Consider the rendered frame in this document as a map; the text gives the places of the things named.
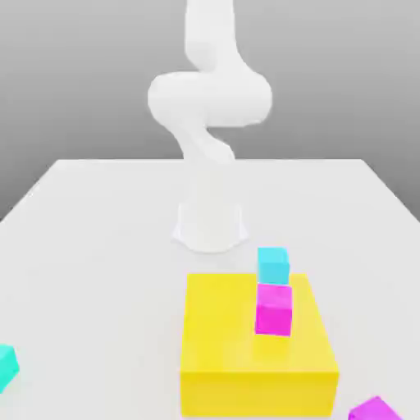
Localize small cyan cube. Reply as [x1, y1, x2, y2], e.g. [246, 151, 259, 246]
[257, 246, 290, 285]

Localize small magenta cube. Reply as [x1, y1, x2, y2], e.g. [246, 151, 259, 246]
[254, 282, 294, 338]

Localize small turquoise cube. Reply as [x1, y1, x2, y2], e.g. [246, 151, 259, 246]
[0, 344, 21, 394]

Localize small purple cube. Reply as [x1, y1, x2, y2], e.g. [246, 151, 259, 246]
[347, 395, 404, 420]

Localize large yellow box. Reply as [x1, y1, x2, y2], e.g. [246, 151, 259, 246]
[179, 272, 340, 418]

